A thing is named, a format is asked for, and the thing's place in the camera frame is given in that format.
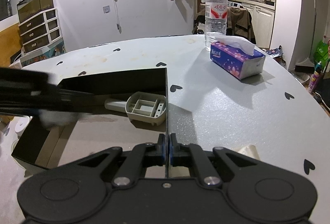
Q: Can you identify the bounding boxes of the grey plastic tray holder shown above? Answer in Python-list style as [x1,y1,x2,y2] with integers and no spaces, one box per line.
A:
[104,92,167,126]

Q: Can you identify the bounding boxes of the black cardboard storage box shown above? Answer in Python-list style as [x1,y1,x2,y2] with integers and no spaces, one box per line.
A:
[11,69,167,173]

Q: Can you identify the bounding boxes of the white drawer cabinet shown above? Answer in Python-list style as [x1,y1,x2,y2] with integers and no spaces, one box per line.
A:
[18,8,63,54]

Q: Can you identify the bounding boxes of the cream tape piece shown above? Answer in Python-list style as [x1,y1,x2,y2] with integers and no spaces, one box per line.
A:
[236,145,260,160]

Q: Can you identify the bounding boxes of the glass terrarium tank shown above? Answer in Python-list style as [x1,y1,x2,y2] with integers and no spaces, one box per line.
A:
[17,0,54,23]

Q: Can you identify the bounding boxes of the purple tissue pack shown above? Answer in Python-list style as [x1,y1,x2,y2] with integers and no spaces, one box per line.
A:
[210,35,266,80]

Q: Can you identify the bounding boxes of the brown jacket on chair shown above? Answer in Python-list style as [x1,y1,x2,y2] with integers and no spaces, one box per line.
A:
[195,6,256,44]

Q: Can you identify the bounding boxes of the clear plastic water bottle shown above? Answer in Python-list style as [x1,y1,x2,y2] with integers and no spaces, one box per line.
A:
[204,0,228,51]

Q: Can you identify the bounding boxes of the purple spray can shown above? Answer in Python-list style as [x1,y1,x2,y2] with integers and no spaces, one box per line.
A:
[308,61,322,93]

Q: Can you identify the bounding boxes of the green shopping bag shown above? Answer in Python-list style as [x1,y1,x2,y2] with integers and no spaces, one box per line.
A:
[313,41,328,63]

